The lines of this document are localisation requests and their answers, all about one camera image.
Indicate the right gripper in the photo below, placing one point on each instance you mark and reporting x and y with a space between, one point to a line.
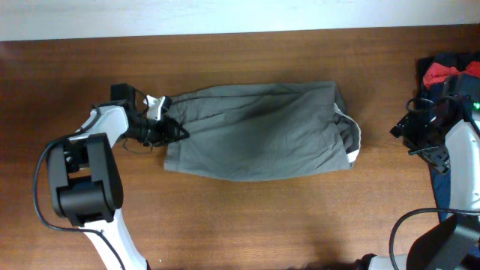
408 127

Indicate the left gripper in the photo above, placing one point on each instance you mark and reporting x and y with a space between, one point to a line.
167 134

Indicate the grey shorts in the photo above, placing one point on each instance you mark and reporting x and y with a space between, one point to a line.
263 132

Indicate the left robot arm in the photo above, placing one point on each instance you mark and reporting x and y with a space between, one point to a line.
84 181

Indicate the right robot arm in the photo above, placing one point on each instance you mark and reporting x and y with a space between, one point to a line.
442 128

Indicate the dark blue garment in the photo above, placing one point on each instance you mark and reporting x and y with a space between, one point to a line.
441 183

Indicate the red garment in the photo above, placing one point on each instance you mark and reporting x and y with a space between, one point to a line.
438 73

